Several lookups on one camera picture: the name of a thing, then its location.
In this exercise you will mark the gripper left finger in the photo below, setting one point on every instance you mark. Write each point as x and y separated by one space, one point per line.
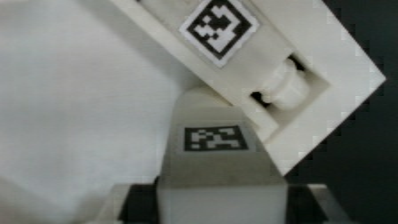
131 205

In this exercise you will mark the white square tabletop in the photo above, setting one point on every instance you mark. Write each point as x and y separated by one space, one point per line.
97 70

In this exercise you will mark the white table leg with tag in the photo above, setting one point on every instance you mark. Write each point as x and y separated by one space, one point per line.
221 186

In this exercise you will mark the white leg front right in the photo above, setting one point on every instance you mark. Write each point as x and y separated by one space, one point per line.
228 34

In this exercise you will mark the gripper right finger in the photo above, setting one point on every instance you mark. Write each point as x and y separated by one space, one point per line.
314 206

